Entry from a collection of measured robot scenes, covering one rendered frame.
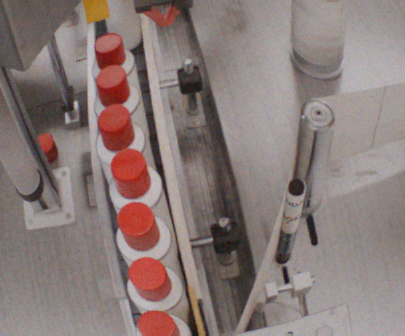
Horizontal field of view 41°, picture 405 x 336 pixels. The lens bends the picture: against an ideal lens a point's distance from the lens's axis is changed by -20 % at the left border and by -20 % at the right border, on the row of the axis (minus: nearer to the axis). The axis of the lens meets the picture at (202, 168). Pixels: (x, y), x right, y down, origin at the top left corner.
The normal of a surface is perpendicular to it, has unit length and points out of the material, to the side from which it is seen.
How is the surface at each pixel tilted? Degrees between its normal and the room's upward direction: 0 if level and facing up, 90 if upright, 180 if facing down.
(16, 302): 0
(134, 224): 3
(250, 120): 0
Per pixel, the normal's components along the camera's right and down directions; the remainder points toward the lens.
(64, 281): -0.06, -0.48
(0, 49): -0.40, 0.81
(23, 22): 0.91, 0.33
